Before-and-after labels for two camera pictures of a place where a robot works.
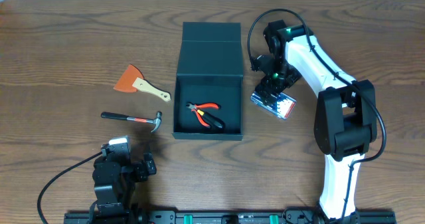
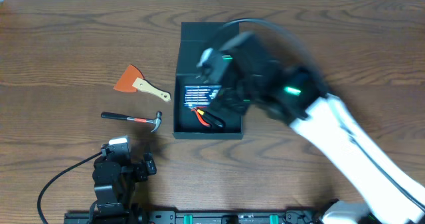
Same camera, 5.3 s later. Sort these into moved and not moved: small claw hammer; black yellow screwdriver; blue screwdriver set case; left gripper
Moved: blue screwdriver set case
Not moved: black yellow screwdriver; small claw hammer; left gripper
